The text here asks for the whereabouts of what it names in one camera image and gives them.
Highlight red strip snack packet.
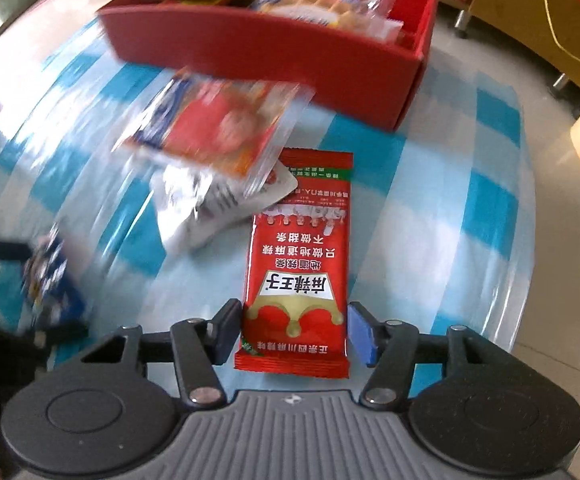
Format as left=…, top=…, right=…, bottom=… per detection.
left=234, top=147, right=355, bottom=378

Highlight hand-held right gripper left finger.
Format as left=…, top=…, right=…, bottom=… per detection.
left=77, top=298, right=243, bottom=408

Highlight waffle packet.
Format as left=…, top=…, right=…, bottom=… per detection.
left=250, top=0, right=405, bottom=43

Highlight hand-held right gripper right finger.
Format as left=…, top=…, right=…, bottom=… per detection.
left=347, top=301, right=506, bottom=408

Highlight red cardboard box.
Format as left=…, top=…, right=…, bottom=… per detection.
left=97, top=0, right=441, bottom=132

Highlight small blue snack packet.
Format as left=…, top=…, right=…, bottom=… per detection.
left=22, top=225, right=88, bottom=331

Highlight red and orange snack packet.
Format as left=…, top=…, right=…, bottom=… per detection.
left=112, top=67, right=315, bottom=196

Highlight white clear snack packet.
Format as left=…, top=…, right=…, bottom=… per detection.
left=150, top=162, right=298, bottom=256

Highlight blue checkered tablecloth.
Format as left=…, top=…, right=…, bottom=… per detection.
left=0, top=15, right=538, bottom=396

